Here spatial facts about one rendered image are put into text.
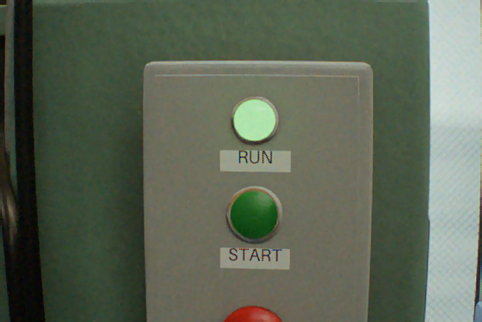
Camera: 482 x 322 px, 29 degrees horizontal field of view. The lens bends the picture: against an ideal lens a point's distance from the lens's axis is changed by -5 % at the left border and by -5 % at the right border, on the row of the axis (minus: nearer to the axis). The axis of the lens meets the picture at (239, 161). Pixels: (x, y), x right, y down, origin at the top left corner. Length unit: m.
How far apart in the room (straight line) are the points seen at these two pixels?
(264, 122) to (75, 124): 0.12
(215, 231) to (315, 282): 0.05
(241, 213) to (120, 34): 0.13
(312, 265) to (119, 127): 0.13
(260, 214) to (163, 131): 0.05
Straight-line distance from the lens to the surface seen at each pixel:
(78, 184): 0.50
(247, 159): 0.42
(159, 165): 0.42
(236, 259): 0.42
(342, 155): 0.41
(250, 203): 0.41
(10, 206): 0.50
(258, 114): 0.41
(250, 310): 0.42
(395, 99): 0.47
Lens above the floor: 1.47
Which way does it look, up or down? 5 degrees down
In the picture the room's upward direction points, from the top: straight up
